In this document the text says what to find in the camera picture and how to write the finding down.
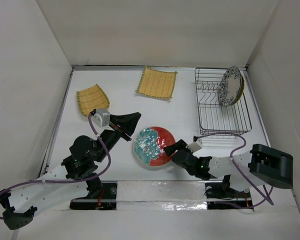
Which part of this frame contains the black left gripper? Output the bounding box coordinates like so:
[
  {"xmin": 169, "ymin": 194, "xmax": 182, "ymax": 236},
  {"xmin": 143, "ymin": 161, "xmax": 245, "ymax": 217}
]
[{"xmin": 95, "ymin": 112, "xmax": 142, "ymax": 162}]

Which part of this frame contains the red and teal floral plate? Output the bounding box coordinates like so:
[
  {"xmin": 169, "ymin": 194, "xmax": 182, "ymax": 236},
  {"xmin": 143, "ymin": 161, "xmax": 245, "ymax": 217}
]
[{"xmin": 132, "ymin": 126, "xmax": 176, "ymax": 168}]

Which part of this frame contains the blue and white floral plate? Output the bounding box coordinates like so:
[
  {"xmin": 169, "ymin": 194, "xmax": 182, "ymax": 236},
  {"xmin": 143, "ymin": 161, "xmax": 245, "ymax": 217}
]
[{"xmin": 217, "ymin": 66, "xmax": 242, "ymax": 107}]

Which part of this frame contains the round yellow woven plate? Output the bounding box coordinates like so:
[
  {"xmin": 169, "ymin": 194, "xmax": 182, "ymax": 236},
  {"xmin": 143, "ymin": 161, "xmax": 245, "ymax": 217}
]
[{"xmin": 231, "ymin": 75, "xmax": 245, "ymax": 106}]

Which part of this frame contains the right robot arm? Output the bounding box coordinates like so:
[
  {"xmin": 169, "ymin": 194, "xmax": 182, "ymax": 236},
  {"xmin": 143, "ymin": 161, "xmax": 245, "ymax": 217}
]
[{"xmin": 164, "ymin": 139, "xmax": 294, "ymax": 197}]

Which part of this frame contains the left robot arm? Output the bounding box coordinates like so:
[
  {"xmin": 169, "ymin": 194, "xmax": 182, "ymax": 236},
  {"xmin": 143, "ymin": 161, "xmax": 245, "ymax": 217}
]
[{"xmin": 0, "ymin": 108, "xmax": 142, "ymax": 230}]

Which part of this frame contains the curved yellow bamboo plate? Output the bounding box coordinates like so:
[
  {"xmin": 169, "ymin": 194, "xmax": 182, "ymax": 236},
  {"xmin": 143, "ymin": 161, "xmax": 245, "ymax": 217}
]
[{"xmin": 76, "ymin": 84, "xmax": 110, "ymax": 117}]

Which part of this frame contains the square yellow bamboo plate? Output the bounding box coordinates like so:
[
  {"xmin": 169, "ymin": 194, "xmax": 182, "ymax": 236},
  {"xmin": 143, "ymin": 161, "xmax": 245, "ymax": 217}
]
[{"xmin": 136, "ymin": 66, "xmax": 178, "ymax": 100}]

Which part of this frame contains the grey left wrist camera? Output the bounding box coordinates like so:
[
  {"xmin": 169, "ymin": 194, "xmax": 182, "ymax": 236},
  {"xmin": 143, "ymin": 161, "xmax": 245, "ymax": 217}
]
[{"xmin": 90, "ymin": 108, "xmax": 111, "ymax": 128}]

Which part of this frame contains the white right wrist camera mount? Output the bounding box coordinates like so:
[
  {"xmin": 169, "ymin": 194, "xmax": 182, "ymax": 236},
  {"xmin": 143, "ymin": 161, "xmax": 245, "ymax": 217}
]
[{"xmin": 186, "ymin": 136, "xmax": 203, "ymax": 153}]

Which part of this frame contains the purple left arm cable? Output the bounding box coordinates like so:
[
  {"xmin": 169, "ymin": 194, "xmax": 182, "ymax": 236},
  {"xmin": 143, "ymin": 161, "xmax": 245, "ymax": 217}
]
[{"xmin": 0, "ymin": 113, "xmax": 113, "ymax": 221}]

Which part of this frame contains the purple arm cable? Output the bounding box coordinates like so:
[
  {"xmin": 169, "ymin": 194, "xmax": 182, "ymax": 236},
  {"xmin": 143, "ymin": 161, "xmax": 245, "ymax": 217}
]
[
  {"xmin": 0, "ymin": 113, "xmax": 113, "ymax": 221},
  {"xmin": 193, "ymin": 133, "xmax": 275, "ymax": 210}
]

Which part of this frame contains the black wire dish rack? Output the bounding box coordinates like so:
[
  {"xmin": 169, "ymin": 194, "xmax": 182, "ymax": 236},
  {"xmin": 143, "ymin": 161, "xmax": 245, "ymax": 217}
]
[{"xmin": 194, "ymin": 67, "xmax": 252, "ymax": 136}]

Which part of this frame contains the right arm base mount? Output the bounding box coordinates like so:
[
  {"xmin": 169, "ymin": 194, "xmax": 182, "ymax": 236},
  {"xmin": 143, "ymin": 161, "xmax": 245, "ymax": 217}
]
[{"xmin": 204, "ymin": 182, "xmax": 253, "ymax": 210}]

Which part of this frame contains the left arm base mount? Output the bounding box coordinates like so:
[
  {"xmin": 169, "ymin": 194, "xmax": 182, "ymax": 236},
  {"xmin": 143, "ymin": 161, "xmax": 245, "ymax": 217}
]
[{"xmin": 69, "ymin": 181, "xmax": 118, "ymax": 211}]

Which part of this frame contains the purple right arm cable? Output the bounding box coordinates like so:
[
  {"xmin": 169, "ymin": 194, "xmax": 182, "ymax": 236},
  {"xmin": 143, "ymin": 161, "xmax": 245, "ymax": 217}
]
[{"xmin": 193, "ymin": 133, "xmax": 275, "ymax": 210}]

